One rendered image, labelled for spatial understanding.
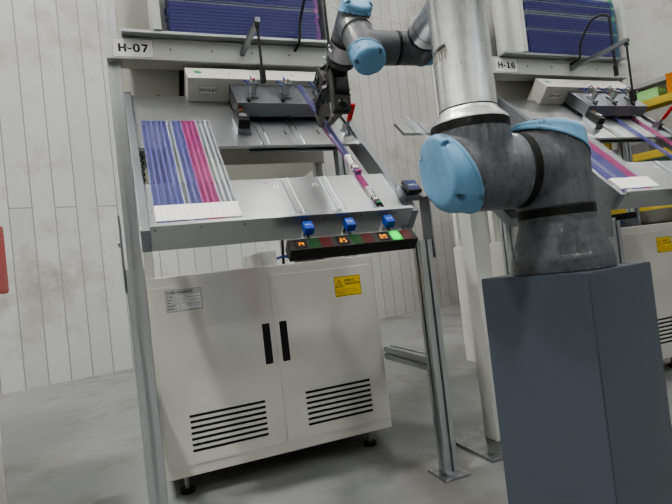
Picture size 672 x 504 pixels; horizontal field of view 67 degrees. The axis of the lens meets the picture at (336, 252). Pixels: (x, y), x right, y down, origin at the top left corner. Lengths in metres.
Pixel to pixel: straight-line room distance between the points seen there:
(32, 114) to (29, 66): 0.35
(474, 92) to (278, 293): 0.96
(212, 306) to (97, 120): 3.03
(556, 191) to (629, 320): 0.21
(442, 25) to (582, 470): 0.66
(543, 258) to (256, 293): 0.94
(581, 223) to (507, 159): 0.15
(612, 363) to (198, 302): 1.08
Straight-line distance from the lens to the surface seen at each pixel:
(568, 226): 0.82
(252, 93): 1.71
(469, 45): 0.81
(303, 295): 1.58
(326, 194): 1.38
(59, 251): 4.15
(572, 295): 0.78
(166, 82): 1.97
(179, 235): 1.21
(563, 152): 0.83
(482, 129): 0.76
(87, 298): 4.16
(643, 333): 0.89
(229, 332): 1.53
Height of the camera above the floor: 0.60
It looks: 1 degrees up
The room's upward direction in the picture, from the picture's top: 6 degrees counter-clockwise
